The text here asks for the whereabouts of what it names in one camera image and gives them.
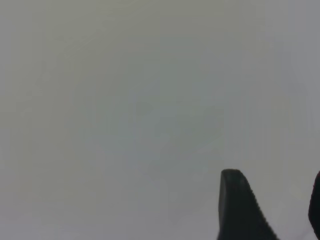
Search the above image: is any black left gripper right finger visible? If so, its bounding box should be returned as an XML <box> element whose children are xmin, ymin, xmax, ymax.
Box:
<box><xmin>308</xmin><ymin>170</ymin><xmax>320</xmax><ymax>240</ymax></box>

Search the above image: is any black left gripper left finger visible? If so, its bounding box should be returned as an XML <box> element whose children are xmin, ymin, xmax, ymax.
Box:
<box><xmin>216</xmin><ymin>168</ymin><xmax>278</xmax><ymax>240</ymax></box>

